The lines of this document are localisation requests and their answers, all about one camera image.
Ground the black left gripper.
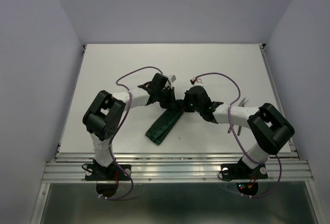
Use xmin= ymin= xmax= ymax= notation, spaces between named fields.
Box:
xmin=157 ymin=87 xmax=178 ymax=111

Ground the dark green cloth napkin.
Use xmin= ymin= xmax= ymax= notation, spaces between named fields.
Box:
xmin=145 ymin=100 xmax=184 ymax=145

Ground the steel fork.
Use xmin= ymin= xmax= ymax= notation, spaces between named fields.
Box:
xmin=227 ymin=97 xmax=245 ymax=134

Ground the steel table knife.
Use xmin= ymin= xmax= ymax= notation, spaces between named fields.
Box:
xmin=237 ymin=98 xmax=248 ymax=136

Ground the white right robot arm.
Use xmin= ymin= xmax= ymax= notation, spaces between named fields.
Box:
xmin=184 ymin=86 xmax=295 ymax=178

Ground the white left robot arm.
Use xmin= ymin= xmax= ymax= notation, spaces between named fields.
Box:
xmin=82 ymin=73 xmax=182 ymax=180

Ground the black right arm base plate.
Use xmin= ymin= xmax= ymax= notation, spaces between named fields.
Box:
xmin=217 ymin=159 xmax=268 ymax=182

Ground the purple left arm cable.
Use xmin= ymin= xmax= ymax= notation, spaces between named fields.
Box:
xmin=97 ymin=66 xmax=162 ymax=200

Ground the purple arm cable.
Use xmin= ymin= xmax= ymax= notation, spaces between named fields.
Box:
xmin=97 ymin=66 xmax=162 ymax=200
xmin=190 ymin=72 xmax=284 ymax=199

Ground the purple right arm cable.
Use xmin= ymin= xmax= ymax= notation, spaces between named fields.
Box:
xmin=190 ymin=72 xmax=284 ymax=199

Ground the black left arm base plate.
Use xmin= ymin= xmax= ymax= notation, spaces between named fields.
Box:
xmin=81 ymin=159 xmax=130 ymax=181

